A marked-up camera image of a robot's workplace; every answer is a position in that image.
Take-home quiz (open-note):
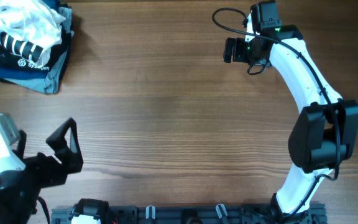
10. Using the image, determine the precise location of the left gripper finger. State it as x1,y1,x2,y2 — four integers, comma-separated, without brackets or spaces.
14,130,27,159
45,118,83,174

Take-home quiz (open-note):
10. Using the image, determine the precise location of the white polo shirt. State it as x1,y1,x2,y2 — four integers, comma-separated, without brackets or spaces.
0,0,67,67

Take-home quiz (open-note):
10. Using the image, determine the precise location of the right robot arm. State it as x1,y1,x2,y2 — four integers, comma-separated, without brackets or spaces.
223,1,358,223

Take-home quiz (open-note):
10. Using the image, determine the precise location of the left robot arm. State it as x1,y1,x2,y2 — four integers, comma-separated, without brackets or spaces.
0,114,83,223

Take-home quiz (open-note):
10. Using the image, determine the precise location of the black folded shirt with logo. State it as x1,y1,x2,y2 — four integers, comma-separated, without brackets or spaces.
0,21,72,80

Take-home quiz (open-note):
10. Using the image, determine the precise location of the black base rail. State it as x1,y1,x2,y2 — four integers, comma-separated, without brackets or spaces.
50,203,328,224

